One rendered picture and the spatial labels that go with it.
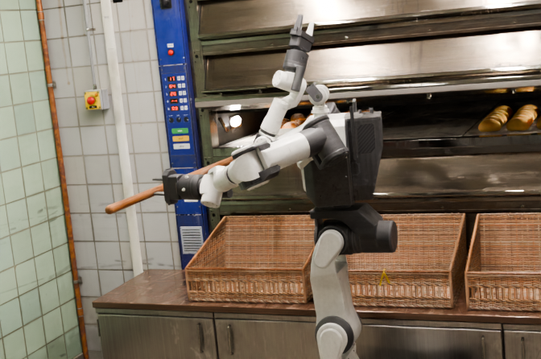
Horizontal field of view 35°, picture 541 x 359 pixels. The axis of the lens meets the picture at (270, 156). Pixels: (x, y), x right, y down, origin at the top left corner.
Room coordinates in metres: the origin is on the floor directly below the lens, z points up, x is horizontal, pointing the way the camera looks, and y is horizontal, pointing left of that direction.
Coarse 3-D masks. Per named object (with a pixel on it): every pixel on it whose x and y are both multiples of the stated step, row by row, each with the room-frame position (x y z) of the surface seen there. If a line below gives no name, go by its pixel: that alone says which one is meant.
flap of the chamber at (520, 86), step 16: (528, 80) 3.37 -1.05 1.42; (304, 96) 3.73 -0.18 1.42; (336, 96) 3.67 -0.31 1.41; (352, 96) 3.65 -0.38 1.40; (368, 96) 3.62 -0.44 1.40; (384, 96) 3.61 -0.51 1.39; (400, 96) 3.62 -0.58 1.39; (416, 96) 3.64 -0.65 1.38; (432, 96) 3.65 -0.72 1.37; (448, 96) 3.66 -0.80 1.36
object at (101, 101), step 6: (90, 90) 4.24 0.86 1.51; (96, 90) 4.23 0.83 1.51; (102, 90) 4.24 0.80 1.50; (84, 96) 4.26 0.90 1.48; (90, 96) 4.24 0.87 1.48; (102, 96) 4.23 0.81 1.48; (96, 102) 4.23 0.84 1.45; (102, 102) 4.23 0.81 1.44; (108, 102) 4.27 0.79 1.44; (90, 108) 4.24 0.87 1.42; (96, 108) 4.23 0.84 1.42; (102, 108) 4.22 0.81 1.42; (108, 108) 4.27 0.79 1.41
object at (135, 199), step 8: (224, 160) 3.46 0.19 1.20; (232, 160) 3.51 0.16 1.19; (200, 168) 3.30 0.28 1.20; (208, 168) 3.32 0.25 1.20; (160, 184) 3.02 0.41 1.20; (144, 192) 2.90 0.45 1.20; (152, 192) 2.94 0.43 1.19; (120, 200) 2.78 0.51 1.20; (128, 200) 2.80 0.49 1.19; (136, 200) 2.84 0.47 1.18; (112, 208) 2.71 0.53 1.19; (120, 208) 2.75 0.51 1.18
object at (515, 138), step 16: (384, 144) 3.75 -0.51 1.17; (400, 144) 3.72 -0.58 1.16; (416, 144) 3.69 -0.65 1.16; (432, 144) 3.67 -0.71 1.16; (448, 144) 3.64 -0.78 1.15; (464, 144) 3.61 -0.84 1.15; (480, 144) 3.59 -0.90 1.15; (496, 144) 3.56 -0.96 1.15; (512, 144) 3.54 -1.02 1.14; (528, 144) 3.52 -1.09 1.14
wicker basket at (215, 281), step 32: (224, 224) 4.00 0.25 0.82; (256, 224) 3.95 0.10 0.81; (288, 224) 3.89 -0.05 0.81; (224, 256) 3.96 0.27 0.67; (256, 256) 3.91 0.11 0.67; (288, 256) 3.85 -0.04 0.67; (192, 288) 3.58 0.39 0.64; (224, 288) 3.69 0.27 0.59; (256, 288) 3.65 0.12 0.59; (288, 288) 3.42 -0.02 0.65
